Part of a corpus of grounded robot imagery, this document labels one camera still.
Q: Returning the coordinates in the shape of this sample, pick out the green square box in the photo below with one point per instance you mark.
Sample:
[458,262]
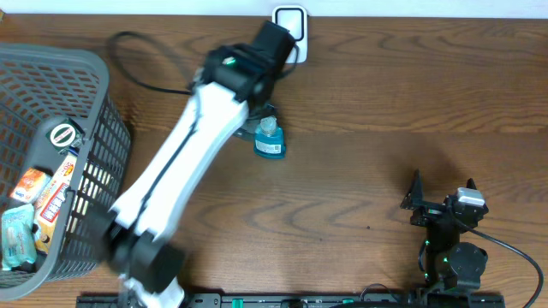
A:
[66,134]

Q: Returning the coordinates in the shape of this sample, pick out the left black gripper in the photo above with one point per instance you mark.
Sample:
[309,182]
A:
[265,73]

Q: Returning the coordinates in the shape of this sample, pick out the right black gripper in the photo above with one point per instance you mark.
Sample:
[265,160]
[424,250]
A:
[414,198]

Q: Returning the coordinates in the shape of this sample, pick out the light blue wipes packet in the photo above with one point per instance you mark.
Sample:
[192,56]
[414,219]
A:
[17,237]

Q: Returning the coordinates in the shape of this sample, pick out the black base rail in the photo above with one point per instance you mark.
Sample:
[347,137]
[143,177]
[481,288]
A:
[215,300]

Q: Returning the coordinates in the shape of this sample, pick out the white barcode scanner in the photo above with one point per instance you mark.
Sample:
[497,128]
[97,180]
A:
[294,19]

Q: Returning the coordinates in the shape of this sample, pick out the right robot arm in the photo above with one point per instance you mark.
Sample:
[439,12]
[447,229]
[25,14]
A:
[450,265]

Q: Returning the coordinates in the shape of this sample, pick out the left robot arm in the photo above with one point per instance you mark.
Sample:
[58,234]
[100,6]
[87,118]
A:
[133,235]

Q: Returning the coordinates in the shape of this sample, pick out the grey plastic basket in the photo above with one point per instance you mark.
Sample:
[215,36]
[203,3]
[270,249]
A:
[41,87]

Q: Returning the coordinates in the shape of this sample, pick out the orange tissue packet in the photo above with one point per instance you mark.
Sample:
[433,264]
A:
[30,186]

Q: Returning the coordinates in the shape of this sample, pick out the teal mouthwash bottle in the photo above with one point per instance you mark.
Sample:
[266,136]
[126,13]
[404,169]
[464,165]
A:
[269,139]

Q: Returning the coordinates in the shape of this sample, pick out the yellow snack bag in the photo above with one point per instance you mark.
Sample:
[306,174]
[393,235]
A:
[49,203]

